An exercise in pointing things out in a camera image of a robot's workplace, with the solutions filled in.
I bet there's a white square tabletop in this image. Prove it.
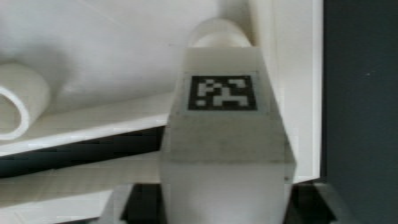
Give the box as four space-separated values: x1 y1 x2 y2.
0 0 324 181

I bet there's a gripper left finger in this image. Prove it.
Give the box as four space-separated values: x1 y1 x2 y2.
121 183 162 224

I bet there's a white U-shaped obstacle fence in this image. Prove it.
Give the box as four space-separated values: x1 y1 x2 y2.
0 151 166 224

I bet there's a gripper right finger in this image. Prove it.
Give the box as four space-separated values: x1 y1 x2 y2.
283 181 347 224

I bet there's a white table leg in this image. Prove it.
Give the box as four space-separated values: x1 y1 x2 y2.
160 19 295 224

